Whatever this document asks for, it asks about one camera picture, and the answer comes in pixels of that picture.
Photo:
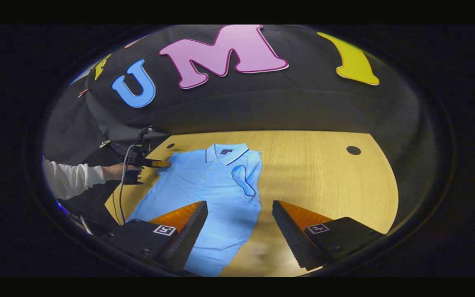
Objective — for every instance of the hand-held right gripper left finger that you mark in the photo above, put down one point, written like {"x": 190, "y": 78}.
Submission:
{"x": 188, "y": 239}

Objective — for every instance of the black backdrop cloth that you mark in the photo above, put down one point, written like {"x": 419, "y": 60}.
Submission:
{"x": 262, "y": 103}

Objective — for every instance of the small white backdrop clip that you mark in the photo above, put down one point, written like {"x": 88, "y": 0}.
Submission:
{"x": 104, "y": 143}

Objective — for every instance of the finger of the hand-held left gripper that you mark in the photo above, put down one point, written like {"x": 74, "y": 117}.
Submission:
{"x": 159, "y": 163}

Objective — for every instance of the small red backdrop clip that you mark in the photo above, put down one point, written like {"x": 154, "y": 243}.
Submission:
{"x": 83, "y": 93}

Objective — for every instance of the light blue T-shirt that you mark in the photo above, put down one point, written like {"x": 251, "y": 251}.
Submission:
{"x": 204, "y": 185}

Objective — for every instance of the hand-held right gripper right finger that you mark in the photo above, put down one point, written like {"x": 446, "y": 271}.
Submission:
{"x": 293, "y": 239}

